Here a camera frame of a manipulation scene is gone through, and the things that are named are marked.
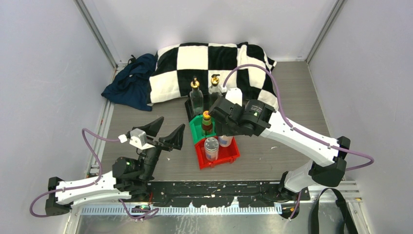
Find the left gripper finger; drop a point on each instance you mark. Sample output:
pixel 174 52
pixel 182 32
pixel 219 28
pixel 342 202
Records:
pixel 173 140
pixel 153 128

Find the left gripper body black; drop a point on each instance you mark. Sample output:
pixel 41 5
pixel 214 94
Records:
pixel 148 160

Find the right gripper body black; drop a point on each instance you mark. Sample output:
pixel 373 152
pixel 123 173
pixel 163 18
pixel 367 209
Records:
pixel 225 129

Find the silver-lid spice jar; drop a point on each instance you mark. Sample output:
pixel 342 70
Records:
pixel 211 147
pixel 225 141

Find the yellow-capped sauce bottle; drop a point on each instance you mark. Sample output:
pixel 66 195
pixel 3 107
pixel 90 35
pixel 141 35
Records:
pixel 207 126

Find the gold-top oil bottle brown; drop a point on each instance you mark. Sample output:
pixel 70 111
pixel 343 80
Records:
pixel 214 90

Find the gold-top clear glass bottle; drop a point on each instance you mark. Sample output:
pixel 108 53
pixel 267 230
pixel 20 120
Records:
pixel 196 97

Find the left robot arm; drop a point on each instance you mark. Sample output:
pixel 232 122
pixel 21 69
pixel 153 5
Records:
pixel 129 178

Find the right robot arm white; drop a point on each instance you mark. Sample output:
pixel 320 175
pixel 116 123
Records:
pixel 326 166

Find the green plastic bin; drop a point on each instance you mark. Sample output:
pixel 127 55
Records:
pixel 196 129

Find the black plastic bin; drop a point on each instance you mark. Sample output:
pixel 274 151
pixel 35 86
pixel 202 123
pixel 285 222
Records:
pixel 188 107

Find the red plastic bin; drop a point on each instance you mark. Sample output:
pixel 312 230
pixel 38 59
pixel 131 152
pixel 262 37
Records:
pixel 225 154

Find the dark blue cloth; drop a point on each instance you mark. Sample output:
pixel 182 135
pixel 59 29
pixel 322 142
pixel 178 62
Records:
pixel 130 85

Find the black white checkered blanket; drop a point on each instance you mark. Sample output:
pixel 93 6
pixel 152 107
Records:
pixel 237 65

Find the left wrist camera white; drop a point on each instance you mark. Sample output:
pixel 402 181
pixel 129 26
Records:
pixel 137 138

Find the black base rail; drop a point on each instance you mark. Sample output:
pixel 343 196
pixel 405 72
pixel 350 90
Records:
pixel 216 194

